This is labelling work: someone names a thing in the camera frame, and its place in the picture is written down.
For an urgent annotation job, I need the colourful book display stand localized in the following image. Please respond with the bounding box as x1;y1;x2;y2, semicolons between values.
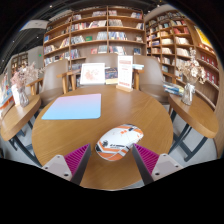
0;71;16;118

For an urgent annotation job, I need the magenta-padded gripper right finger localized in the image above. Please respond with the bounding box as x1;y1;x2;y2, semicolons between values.
131;143;184;186

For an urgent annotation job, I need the white sign on wooden base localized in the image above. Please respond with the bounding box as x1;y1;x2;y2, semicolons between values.
115;54;134;93

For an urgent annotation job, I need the curved wooden bookshelf unit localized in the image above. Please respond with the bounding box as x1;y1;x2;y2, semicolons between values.
144;11;224;158

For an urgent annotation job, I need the white orange patterned computer mouse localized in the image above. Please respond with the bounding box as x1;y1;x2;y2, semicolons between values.
94;123;145;162

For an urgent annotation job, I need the stack of colourful books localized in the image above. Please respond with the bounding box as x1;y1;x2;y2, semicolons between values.
162;81;185;97

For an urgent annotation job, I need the glass vase with dried flowers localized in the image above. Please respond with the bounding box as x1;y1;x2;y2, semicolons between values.
178;47;207;107
9;61;40;108

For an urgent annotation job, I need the pink blue gradient mouse pad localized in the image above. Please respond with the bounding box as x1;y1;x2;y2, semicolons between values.
41;93;102;121

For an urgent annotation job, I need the wide wooden bookshelf unit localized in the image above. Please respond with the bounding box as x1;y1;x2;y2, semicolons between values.
42;4;148;70

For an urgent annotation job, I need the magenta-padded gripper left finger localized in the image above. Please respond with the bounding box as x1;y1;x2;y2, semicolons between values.
41;143;92;186

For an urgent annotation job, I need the white framed floral picture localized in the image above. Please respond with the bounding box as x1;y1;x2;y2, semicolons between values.
79;62;107;86

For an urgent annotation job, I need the dark cover book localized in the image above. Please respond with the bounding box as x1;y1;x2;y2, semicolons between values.
104;67;119;85

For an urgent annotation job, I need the brown leather wooden armchair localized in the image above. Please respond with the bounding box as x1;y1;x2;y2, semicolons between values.
65;53;142;91
26;59;74;108
133;55;171;105

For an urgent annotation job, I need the small distant wooden bookshelf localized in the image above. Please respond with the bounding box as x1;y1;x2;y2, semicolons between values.
9;51;29;79

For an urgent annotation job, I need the round wooden side table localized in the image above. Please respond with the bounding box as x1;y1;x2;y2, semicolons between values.
0;94;43;168
167;93;219;163

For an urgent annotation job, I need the small white table card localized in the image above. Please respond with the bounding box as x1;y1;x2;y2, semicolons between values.
10;83;22;107

